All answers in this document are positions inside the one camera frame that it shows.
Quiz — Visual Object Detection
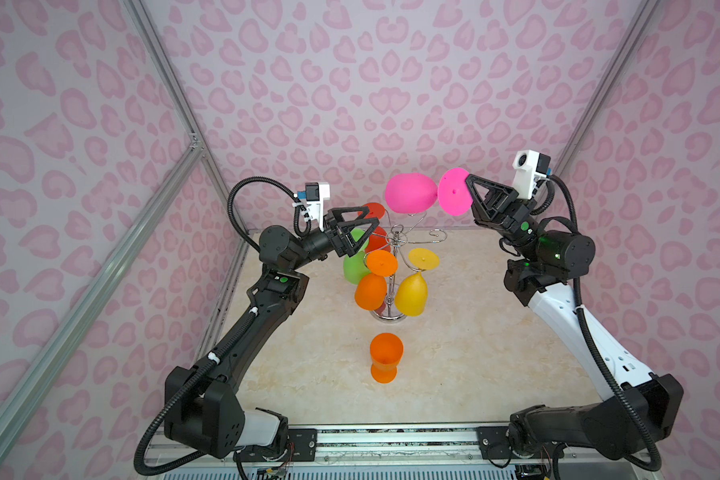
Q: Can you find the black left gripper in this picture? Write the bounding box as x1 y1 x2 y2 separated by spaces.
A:
290 208 377 278

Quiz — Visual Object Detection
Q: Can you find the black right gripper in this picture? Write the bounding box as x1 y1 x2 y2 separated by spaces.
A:
465 186 551 266

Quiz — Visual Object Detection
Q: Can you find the pink plastic wine glass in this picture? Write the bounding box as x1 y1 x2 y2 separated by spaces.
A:
384 168 473 216

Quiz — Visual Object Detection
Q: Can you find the yellow plastic wine glass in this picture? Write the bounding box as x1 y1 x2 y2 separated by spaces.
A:
395 248 440 317

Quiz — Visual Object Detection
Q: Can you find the orange back wine glass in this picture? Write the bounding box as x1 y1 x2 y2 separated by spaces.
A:
370 333 404 384

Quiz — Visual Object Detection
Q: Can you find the orange wine glass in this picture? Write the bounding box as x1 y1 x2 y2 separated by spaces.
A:
370 333 404 384
354 250 399 311

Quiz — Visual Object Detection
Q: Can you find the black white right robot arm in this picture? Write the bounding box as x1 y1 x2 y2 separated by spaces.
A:
465 174 684 471

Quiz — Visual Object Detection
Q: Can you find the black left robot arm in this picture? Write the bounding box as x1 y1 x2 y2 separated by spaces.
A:
159 206 379 464

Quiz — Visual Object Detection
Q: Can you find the red plastic wine glass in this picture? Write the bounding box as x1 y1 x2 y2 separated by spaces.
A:
365 202 391 253

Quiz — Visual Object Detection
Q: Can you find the green plastic wine glass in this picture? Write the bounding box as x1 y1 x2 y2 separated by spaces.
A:
343 239 370 285

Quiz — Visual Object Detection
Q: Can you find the chrome wine glass rack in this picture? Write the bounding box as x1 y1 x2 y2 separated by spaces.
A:
371 223 448 325

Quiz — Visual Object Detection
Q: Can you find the orange front wine glass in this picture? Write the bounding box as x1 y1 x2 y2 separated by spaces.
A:
354 250 399 311

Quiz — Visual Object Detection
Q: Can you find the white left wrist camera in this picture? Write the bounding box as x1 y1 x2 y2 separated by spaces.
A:
293 182 331 230

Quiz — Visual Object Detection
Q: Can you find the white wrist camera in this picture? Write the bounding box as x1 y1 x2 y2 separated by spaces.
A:
293 182 331 230
511 150 551 200

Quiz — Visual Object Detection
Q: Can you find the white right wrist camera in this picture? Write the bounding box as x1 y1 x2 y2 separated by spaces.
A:
511 150 551 200

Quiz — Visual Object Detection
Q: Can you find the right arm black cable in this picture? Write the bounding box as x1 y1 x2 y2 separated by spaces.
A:
533 173 662 472

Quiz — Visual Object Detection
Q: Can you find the aluminium frame post right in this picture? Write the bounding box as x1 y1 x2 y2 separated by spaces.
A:
551 0 663 178

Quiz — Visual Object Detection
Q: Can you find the aluminium frame post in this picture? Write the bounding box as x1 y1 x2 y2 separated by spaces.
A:
551 0 663 178
121 0 230 213

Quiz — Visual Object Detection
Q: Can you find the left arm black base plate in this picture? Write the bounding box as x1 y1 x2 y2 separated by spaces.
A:
241 428 318 463

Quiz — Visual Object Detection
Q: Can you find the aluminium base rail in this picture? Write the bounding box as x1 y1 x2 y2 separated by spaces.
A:
136 421 664 480

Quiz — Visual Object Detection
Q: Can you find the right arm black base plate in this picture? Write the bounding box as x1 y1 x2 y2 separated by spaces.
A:
475 425 555 465

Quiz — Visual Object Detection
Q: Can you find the aluminium frame post left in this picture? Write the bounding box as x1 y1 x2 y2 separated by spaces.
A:
121 0 230 213

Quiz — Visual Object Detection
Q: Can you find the aluminium diagonal frame bar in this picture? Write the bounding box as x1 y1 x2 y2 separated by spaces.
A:
0 145 204 466

